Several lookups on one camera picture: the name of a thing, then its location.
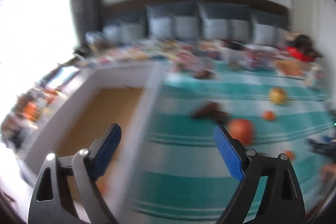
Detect small orange tangerine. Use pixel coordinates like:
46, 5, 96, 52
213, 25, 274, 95
262, 110, 276, 122
283, 150, 295, 161

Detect yellow apple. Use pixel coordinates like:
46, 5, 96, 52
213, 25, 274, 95
269, 87, 287, 105

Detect red apple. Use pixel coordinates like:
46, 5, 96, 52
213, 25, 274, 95
227, 119, 254, 145

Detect large brown sweet potato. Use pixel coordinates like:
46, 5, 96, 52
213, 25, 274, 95
190, 101, 230, 124

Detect orange paper booklet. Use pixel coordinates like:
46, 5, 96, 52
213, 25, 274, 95
274, 60, 305, 80

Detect white cardboard box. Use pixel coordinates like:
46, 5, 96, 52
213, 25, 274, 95
22, 61, 166, 216

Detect teal plaid cloth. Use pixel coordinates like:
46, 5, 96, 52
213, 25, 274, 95
120, 62, 334, 223

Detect grey sofa cushion right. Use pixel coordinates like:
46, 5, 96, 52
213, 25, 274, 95
251, 10, 288, 48

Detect grey sofa cushion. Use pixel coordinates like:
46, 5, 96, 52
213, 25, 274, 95
146, 1, 201, 40
198, 2, 251, 43
251, 10, 288, 48

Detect grey sofa cushion middle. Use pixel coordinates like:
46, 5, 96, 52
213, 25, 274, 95
198, 2, 251, 43

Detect grey sofa cushion left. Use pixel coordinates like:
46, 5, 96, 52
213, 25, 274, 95
146, 1, 201, 40

